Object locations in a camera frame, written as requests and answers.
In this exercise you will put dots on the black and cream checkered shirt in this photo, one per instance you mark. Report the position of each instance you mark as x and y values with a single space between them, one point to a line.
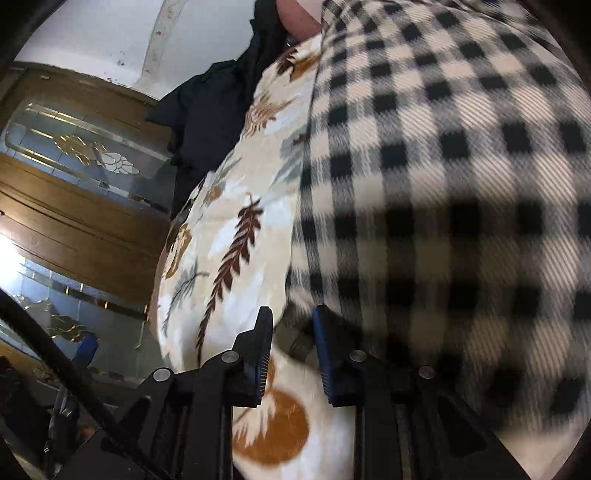
438 161

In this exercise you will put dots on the leaf printed cream blanket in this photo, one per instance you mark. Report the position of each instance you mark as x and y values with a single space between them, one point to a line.
231 277

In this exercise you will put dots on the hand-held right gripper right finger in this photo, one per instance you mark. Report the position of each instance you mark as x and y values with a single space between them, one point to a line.
325 364

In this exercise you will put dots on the pink bed sheet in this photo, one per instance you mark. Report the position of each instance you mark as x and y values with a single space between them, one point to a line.
298 21

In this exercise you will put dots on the wooden door with glass panels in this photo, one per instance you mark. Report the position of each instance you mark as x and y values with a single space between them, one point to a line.
69 221

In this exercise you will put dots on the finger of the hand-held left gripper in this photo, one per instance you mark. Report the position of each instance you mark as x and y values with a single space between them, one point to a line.
85 348

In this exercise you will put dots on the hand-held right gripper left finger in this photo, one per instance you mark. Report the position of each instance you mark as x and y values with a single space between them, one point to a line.
260 364

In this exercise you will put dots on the dark cloth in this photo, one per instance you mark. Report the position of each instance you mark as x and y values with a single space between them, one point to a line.
207 115

